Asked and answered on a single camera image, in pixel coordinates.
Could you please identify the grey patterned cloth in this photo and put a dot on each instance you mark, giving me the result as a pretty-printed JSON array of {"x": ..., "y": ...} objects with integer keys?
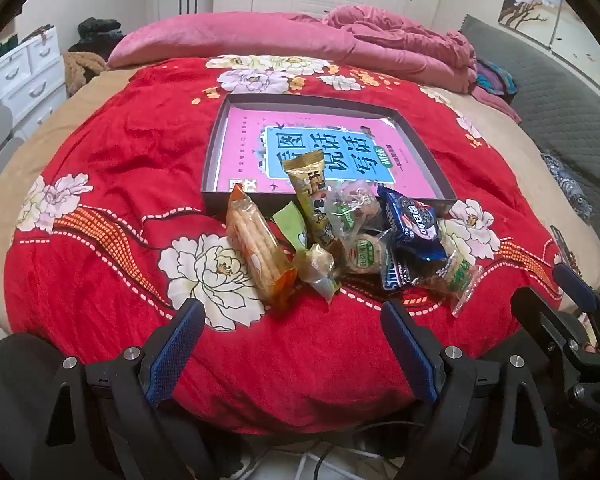
[{"x": 570, "y": 190}]

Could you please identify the yellowish clear snack packet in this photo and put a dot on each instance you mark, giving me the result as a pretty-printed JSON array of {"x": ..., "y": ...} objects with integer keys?
[{"x": 315, "y": 265}]

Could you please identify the round cake clear packet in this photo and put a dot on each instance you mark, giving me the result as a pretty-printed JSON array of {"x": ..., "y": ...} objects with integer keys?
[
  {"x": 365, "y": 255},
  {"x": 457, "y": 270}
]

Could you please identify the grey quilted headboard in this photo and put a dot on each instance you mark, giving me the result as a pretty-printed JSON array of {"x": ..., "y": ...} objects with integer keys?
[{"x": 555, "y": 110}]

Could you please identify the pink book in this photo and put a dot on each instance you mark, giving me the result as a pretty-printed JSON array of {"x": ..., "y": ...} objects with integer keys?
[{"x": 245, "y": 135}]

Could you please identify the red floral blanket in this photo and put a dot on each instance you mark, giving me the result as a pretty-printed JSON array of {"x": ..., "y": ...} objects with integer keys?
[{"x": 130, "y": 160}]

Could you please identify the blue snack bar packet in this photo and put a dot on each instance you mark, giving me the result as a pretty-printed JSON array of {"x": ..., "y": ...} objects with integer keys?
[{"x": 392, "y": 275}]

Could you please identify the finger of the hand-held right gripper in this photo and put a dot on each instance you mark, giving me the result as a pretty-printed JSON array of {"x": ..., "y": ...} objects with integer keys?
[
  {"x": 577, "y": 285},
  {"x": 545, "y": 315}
]

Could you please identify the white drawer cabinet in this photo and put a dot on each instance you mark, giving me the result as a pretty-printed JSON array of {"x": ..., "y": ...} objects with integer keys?
[{"x": 25, "y": 65}]

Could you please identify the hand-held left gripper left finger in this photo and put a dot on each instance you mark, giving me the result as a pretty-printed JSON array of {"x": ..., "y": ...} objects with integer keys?
[{"x": 177, "y": 345}]

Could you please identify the gold brown snack packet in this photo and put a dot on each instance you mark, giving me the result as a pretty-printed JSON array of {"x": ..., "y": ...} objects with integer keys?
[{"x": 310, "y": 200}]

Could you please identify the dark clothes pile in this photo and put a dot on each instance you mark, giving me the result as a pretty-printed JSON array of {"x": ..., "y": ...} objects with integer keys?
[{"x": 97, "y": 30}]

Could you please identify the pink quilt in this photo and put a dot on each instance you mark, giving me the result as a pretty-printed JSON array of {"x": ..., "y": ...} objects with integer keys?
[{"x": 230, "y": 35}]

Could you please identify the blue cookie packet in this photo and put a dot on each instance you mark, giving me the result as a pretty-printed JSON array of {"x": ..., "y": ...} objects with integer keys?
[{"x": 412, "y": 225}]

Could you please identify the tan bed sheet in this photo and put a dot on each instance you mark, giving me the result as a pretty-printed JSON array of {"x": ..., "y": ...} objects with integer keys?
[{"x": 30, "y": 150}]

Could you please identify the clear packet of red candy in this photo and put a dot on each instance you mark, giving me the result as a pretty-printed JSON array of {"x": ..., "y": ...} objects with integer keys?
[{"x": 360, "y": 205}]

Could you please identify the orange biscuit packet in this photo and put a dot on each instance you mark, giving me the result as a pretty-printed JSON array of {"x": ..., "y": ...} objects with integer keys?
[{"x": 252, "y": 245}]

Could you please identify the colourful cloth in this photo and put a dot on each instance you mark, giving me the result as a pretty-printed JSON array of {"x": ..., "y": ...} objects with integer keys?
[{"x": 495, "y": 80}]

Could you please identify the flower wall painting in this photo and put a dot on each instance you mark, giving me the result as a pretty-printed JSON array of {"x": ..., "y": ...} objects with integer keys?
[{"x": 530, "y": 5}]

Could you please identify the brown fuzzy blanket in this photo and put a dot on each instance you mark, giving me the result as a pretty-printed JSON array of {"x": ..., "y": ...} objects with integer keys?
[{"x": 80, "y": 67}]

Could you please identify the grey shallow box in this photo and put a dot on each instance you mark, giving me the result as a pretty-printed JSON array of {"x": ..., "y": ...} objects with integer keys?
[{"x": 215, "y": 160}]

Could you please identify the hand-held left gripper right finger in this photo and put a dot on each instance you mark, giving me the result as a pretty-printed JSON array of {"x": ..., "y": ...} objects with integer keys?
[{"x": 410, "y": 345}]

